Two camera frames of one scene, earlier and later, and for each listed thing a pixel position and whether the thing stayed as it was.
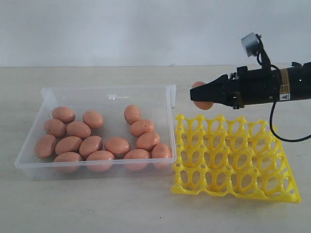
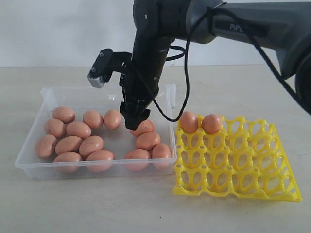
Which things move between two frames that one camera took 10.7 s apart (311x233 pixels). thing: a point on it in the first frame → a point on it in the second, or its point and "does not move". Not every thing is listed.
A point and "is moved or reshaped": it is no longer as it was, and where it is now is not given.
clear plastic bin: x=102 y=132 does not move
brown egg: x=63 y=113 does not move
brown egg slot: x=139 y=127 does not move
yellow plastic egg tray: x=232 y=158 does not move
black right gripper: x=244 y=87 → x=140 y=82
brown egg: x=68 y=144 does not move
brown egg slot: x=147 y=141 does not move
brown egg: x=93 y=119 does not move
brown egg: x=90 y=144 does not move
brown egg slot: x=202 y=105 → x=189 y=122
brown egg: x=131 y=114 is moved or reshaped
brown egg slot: x=118 y=145 → x=211 y=123
